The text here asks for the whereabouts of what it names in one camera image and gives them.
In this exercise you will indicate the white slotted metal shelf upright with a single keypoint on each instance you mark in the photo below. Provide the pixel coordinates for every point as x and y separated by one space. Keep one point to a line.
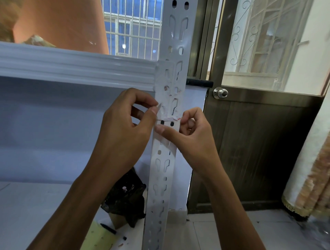
161 164

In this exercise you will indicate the person's left thumb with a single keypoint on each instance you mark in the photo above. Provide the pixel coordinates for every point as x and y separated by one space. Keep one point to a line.
148 116

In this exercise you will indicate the person's left hand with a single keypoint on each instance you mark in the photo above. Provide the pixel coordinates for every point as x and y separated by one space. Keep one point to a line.
121 134

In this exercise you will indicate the person's left forearm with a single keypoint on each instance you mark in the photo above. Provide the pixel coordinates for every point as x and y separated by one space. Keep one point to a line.
85 208

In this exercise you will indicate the person's right thumb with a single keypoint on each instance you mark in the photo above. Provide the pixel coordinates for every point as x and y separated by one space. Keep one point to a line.
169 133

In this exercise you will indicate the yellow paper pad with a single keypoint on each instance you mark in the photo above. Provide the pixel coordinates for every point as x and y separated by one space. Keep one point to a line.
99 239

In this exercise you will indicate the rolled patterned rug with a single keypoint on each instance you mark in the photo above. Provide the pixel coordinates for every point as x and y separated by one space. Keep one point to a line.
309 175

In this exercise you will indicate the person's right hand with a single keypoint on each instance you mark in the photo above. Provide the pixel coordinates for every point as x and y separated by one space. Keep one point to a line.
196 146

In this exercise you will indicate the small white plastic clip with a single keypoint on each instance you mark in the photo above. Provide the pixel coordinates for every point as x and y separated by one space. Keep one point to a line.
169 118

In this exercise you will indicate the person's right forearm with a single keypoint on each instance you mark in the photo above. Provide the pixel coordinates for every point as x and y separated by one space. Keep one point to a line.
229 213

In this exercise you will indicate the white metal shelf beam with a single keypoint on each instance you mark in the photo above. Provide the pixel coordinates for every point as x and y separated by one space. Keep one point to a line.
77 67

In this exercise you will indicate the black rod end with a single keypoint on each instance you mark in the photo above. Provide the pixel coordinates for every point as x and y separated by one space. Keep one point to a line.
199 83

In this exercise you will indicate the brown metal door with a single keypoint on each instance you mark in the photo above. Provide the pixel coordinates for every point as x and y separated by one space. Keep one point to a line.
257 144

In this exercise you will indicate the silver round door knob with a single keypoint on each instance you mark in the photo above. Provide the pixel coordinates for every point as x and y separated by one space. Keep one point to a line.
220 93

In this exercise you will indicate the black marker pen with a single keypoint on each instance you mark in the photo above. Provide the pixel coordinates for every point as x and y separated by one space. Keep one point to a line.
108 228

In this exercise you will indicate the window with white bars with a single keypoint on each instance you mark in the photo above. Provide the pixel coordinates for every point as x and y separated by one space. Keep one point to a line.
134 28

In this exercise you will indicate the orange curtain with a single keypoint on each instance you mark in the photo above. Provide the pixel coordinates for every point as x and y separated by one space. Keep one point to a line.
64 23

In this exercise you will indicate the black plastic bag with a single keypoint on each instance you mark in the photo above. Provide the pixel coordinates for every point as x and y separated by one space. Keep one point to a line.
126 198

